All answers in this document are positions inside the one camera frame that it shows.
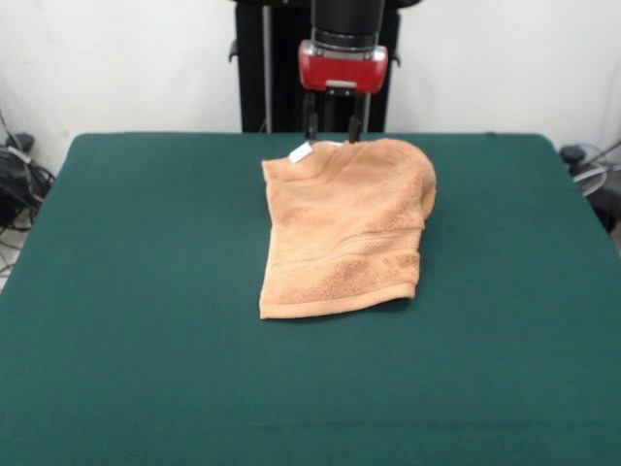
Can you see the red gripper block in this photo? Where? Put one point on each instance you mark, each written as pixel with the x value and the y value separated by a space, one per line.
pixel 344 73

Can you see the tan terry towel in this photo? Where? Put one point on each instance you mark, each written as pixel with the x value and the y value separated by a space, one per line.
pixel 349 228

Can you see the dark green table cloth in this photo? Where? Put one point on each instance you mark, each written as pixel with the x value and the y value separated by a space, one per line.
pixel 145 291

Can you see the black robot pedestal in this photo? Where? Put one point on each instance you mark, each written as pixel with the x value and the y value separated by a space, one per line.
pixel 271 73

